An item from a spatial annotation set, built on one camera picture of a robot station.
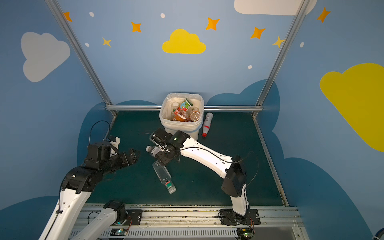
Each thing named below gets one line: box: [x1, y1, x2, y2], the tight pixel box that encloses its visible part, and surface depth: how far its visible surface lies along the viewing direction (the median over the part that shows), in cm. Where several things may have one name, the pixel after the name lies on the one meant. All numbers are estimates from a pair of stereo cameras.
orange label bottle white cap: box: [172, 114, 188, 122], surface depth 85 cm
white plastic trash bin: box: [159, 93, 205, 141], surface depth 90 cm
